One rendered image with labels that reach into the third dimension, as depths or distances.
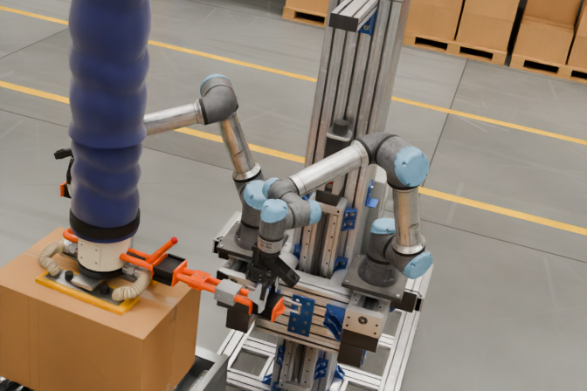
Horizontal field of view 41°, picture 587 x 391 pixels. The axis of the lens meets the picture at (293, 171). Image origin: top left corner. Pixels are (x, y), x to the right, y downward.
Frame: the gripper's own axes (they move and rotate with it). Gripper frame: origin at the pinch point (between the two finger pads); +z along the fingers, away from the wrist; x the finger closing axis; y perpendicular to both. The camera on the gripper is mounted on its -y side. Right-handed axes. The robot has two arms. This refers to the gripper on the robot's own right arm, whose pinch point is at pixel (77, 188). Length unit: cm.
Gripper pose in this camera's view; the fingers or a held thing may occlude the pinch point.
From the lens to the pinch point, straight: 304.2
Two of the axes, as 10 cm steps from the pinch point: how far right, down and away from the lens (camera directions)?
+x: 3.8, -3.8, 8.5
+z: -1.3, 8.8, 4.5
